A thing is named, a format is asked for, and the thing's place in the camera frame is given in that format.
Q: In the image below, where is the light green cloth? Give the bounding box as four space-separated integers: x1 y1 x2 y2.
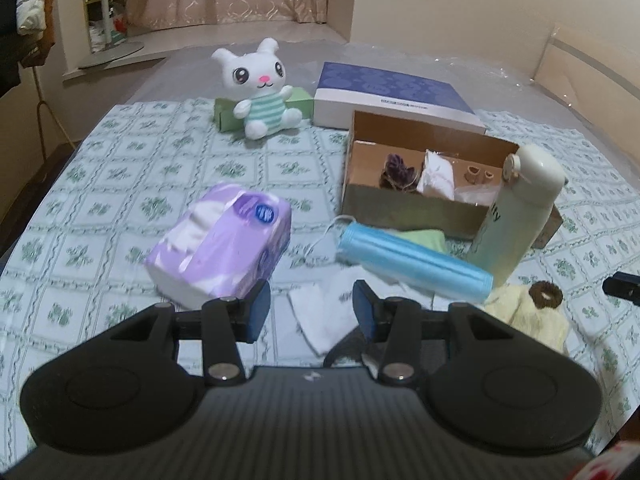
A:
397 229 448 254

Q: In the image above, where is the purple tissue pack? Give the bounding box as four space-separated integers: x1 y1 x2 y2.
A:
144 183 292 310

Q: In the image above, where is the blue surgical mask stack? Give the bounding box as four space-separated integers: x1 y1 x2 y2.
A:
324 214 494 304

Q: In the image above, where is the cream thermos bottle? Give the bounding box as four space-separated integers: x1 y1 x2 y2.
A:
466 144 567 287

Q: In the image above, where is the floral green white tablecloth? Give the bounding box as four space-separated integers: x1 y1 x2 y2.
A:
1 99 639 467

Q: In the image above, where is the standing fan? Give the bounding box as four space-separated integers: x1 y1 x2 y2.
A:
79 0 143 70

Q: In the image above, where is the blue white flat box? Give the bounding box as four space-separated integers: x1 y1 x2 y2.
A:
312 62 486 134

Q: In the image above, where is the white sock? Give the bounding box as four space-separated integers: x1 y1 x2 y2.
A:
288 266 433 356

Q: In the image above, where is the white bunny plush toy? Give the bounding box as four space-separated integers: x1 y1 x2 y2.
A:
210 38 303 141

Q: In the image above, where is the white cloth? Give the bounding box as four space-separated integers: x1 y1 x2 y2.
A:
416 151 456 200

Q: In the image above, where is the dark grey fabric mask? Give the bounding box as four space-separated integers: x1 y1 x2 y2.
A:
322 327 384 370

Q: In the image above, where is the clear mesh pouch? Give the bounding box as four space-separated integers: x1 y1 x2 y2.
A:
454 184 500 207

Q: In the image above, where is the cream yellow towel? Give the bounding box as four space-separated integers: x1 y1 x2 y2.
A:
483 284 570 354

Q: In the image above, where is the purple velvet scrunchie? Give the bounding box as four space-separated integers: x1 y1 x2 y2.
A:
380 154 419 193

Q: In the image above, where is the wooden headboard in plastic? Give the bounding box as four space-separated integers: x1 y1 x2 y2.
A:
534 23 639 120

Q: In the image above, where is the brown cardboard tray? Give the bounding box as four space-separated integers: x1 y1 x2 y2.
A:
338 109 564 250

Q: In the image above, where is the green small box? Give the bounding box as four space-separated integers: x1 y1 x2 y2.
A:
214 87 314 132

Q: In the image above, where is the white puffer jacket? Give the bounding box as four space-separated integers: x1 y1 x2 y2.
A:
16 0 55 67

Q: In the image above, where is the brown hair scrunchie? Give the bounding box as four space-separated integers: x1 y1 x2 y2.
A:
528 281 563 309

